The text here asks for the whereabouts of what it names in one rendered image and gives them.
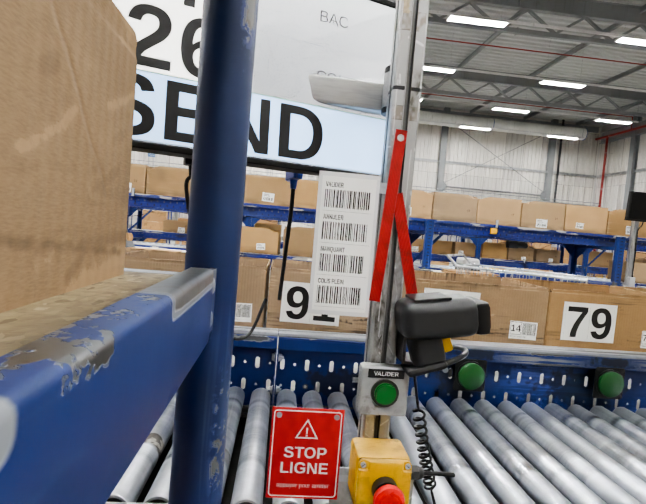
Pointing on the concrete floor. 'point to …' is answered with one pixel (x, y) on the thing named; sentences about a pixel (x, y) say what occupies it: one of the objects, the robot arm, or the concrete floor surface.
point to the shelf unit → (136, 328)
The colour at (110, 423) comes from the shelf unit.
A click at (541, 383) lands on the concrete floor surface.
